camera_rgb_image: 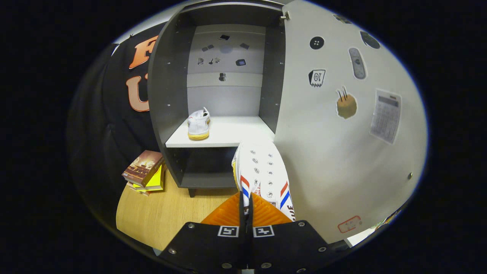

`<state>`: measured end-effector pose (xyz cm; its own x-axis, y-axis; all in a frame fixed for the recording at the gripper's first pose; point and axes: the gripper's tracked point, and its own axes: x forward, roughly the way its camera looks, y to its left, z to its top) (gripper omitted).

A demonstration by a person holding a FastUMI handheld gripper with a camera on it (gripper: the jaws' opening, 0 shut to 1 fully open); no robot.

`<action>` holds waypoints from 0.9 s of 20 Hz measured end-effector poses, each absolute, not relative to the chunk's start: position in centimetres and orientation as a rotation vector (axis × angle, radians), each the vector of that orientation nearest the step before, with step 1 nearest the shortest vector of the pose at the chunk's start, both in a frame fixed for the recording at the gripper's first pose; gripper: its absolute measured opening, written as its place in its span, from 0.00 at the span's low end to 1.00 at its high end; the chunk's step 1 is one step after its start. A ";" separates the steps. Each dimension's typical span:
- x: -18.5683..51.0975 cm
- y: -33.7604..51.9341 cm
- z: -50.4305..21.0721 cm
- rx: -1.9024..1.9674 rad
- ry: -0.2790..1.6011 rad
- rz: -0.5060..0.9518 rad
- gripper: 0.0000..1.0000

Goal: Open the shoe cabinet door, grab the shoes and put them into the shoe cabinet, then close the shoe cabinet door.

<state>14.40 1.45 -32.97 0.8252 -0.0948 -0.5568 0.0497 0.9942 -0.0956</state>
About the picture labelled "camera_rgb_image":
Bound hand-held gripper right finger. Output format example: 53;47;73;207
247;193;337;272

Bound dark grey shoe cabinet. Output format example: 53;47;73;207
148;0;286;198

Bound light grey shoe cabinet door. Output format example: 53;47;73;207
274;0;428;244

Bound white striped shoe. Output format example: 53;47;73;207
232;142;296;222
187;107;211;140

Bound black backdrop cloth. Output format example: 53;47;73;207
67;23;168;229

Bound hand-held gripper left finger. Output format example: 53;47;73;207
159;192;248;272

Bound brown book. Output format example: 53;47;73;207
122;150;164;187

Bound yellow book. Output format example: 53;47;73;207
131;164;166;192

